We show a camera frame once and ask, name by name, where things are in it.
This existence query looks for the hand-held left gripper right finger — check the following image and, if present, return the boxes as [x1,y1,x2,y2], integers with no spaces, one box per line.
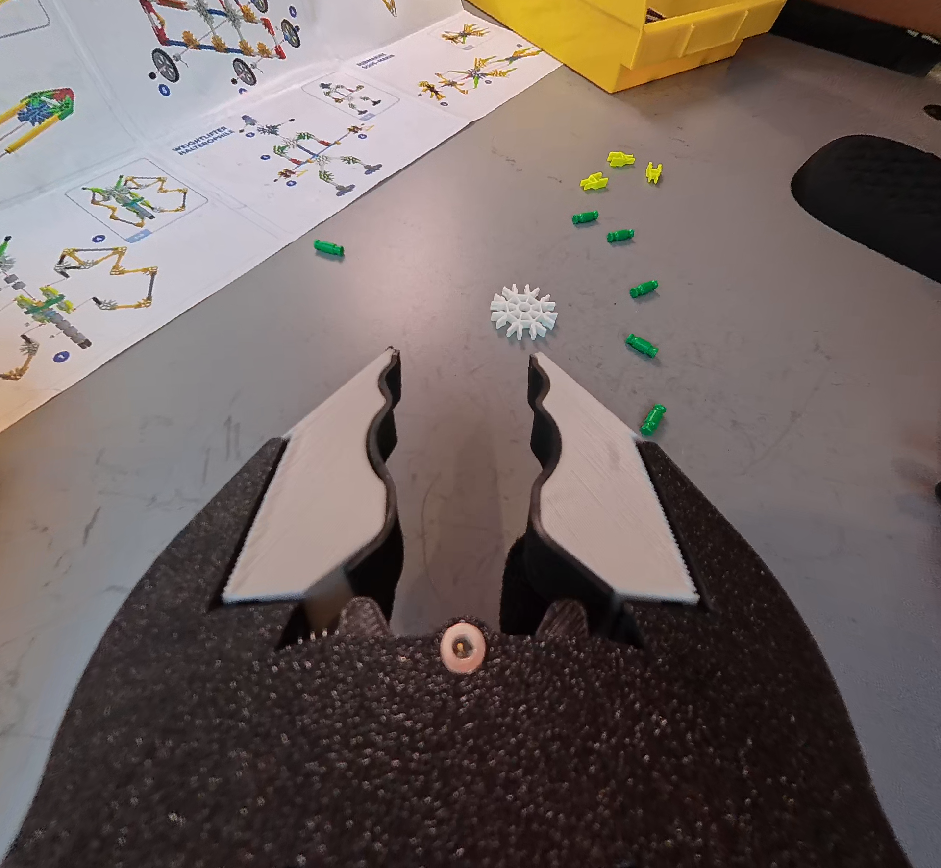
[526,351,701,604]

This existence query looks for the folded paper instruction sheet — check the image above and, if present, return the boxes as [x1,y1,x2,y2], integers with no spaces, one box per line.
[0,0,566,434]

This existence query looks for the white snowflake connector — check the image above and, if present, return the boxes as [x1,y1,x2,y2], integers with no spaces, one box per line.
[490,283,560,341]

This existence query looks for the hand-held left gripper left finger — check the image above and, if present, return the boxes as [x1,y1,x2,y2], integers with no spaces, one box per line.
[221,347,405,645]

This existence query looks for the grey desk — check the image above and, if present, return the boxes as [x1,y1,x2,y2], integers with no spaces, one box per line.
[0,1,941,840]

